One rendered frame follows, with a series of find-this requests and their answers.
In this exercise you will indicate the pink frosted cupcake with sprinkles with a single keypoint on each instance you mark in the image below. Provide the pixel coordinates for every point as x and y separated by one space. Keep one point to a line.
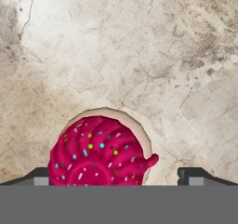
96 153

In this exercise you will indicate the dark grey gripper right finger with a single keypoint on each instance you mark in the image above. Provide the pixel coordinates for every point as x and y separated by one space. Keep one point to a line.
195 175

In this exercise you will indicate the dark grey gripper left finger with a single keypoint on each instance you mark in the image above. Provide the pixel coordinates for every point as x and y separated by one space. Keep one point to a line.
38 175

